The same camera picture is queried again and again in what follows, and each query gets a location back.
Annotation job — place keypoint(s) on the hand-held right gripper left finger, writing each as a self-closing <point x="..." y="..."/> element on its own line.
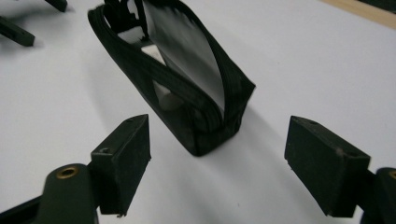
<point x="121" y="168"/>

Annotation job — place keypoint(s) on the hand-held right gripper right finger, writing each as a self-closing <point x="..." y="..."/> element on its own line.
<point x="327" y="171"/>

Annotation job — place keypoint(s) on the black zip pouch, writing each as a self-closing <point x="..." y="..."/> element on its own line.
<point x="199" y="124"/>

